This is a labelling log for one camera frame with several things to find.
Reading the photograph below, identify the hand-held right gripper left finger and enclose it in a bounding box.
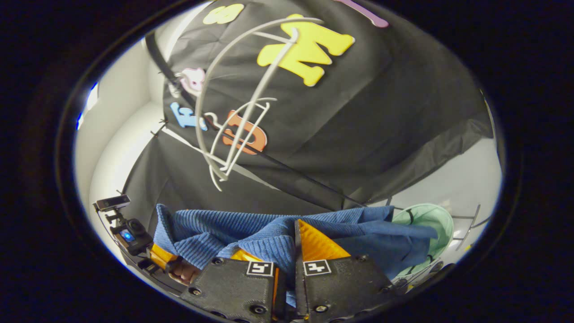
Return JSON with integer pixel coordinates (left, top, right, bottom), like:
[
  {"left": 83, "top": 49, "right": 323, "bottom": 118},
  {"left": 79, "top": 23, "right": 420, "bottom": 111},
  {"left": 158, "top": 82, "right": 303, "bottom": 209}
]
[{"left": 181, "top": 249, "right": 282, "bottom": 323}]

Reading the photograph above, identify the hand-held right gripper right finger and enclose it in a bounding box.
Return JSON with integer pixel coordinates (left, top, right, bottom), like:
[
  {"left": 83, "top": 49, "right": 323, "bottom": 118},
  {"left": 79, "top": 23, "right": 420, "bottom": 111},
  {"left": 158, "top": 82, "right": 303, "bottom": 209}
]
[{"left": 293, "top": 218, "right": 398, "bottom": 323}]

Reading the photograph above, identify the blue knit garment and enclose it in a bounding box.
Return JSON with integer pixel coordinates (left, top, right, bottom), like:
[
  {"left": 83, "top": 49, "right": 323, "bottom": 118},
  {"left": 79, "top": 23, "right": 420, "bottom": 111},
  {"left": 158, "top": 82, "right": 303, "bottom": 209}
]
[{"left": 152, "top": 204, "right": 439, "bottom": 308}]

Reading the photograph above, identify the green laundry hamper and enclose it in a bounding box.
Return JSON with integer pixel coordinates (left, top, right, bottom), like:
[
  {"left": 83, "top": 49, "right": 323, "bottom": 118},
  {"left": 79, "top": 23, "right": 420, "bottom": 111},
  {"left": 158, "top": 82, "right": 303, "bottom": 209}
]
[{"left": 389, "top": 203, "right": 491, "bottom": 288}]

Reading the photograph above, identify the black clothes rail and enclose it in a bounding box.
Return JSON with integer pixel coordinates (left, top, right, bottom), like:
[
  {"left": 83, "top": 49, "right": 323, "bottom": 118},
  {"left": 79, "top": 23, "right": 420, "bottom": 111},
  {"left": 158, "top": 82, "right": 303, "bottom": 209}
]
[{"left": 144, "top": 31, "right": 366, "bottom": 208}]

